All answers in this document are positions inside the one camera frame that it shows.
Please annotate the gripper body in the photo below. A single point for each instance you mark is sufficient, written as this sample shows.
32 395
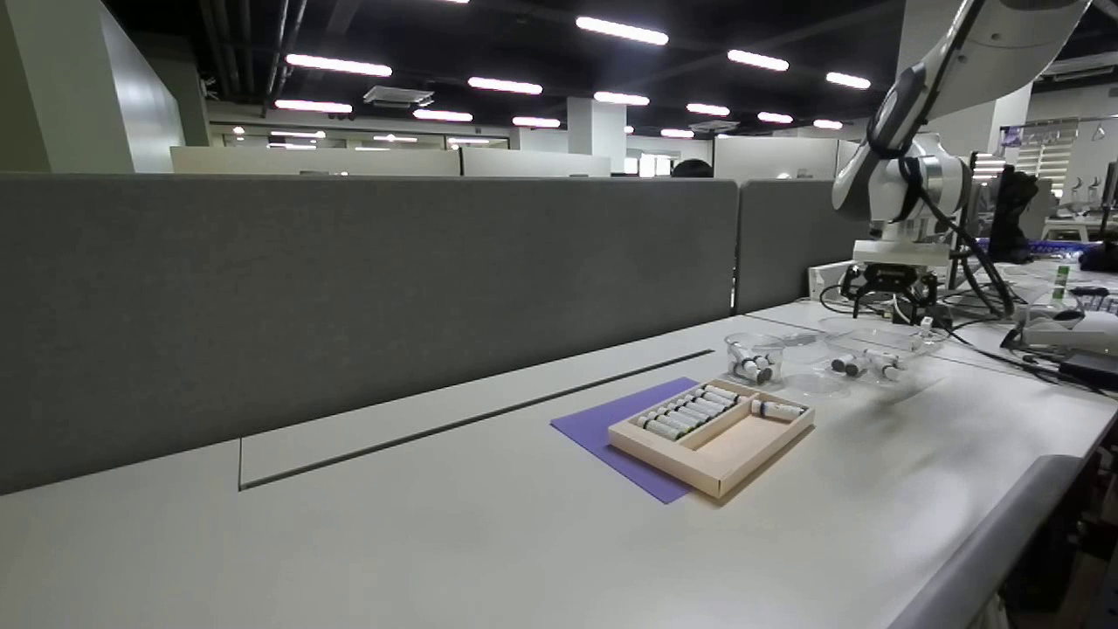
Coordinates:
898 279

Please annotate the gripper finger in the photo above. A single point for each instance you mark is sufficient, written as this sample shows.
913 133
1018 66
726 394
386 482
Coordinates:
852 295
928 307

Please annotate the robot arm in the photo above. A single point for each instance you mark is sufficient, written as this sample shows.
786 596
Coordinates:
978 52

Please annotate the clear plastic container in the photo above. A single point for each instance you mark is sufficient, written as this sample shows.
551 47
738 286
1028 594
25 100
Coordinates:
803 348

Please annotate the bunch of small white bottles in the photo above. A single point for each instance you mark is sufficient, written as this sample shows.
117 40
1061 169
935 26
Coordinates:
753 364

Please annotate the row of small white bottles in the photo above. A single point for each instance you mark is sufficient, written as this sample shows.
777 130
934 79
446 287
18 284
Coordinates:
686 412

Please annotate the white box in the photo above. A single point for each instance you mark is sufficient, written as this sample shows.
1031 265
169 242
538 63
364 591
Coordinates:
825 279

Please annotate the clear plastic bowl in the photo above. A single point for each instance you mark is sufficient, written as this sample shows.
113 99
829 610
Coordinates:
908 339

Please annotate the small white bottle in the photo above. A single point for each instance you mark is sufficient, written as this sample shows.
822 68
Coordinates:
776 409
880 355
892 371
858 367
839 362

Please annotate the short grey partition panel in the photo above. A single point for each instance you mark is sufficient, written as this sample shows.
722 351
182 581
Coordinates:
786 245

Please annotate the clear plastic cup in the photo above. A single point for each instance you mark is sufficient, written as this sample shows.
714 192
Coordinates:
742 345

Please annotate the green bottle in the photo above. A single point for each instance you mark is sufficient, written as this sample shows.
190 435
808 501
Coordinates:
1061 284

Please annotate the white partition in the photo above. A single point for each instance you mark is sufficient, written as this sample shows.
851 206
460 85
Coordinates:
777 159

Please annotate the black power adapter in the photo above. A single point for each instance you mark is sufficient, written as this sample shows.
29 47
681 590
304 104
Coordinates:
1092 367

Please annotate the person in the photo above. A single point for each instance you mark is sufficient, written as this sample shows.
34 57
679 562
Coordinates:
692 168

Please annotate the wooden divided tray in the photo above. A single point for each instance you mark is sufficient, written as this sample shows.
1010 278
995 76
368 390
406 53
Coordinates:
725 459

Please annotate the purple paper sheet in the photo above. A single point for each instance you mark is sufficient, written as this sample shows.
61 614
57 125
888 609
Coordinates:
603 432

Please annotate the row of white partitions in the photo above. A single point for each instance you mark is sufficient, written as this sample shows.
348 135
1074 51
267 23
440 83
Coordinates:
393 162

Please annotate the long grey partition panel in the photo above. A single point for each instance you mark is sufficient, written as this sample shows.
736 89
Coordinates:
349 306

